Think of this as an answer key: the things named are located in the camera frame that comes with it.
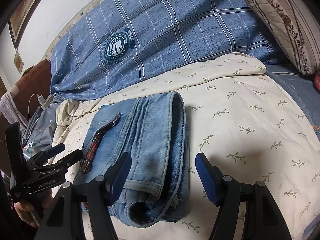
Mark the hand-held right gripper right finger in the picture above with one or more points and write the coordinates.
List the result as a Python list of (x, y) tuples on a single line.
[(207, 180)]

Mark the grey star-print bedding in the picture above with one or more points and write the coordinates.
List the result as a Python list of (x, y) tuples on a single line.
[(42, 122)]

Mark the white power strip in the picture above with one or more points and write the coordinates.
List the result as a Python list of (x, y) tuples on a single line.
[(48, 101)]

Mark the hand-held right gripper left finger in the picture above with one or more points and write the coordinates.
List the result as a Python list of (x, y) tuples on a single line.
[(120, 177)]

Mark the white charger plug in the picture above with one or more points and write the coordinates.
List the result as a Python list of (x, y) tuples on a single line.
[(41, 100)]

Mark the striped floral pillow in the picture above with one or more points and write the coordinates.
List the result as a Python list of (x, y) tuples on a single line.
[(280, 17)]

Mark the small framed wall picture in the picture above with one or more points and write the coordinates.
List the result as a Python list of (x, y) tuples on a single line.
[(18, 62)]

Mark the pink object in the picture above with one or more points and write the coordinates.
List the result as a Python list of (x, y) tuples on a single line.
[(317, 81)]

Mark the brown headboard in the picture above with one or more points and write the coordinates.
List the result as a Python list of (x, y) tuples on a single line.
[(37, 80)]

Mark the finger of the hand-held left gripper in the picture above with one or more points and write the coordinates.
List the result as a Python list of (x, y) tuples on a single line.
[(70, 160), (56, 148)]

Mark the blue denim pants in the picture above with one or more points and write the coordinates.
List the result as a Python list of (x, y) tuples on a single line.
[(155, 135)]

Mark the large framed wall picture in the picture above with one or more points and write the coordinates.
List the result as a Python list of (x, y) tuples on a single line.
[(23, 12)]

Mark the grey-blue bed sheet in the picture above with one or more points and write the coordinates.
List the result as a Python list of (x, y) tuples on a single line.
[(295, 90)]

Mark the cream leaf-print quilt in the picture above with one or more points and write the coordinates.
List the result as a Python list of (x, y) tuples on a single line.
[(237, 130)]

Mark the blue plaid duvet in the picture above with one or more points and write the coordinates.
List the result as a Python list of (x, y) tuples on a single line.
[(175, 30)]

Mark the lilac cloth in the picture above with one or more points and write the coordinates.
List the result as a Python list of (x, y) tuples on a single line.
[(11, 110)]

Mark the person's left hand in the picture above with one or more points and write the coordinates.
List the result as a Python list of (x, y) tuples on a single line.
[(23, 210)]

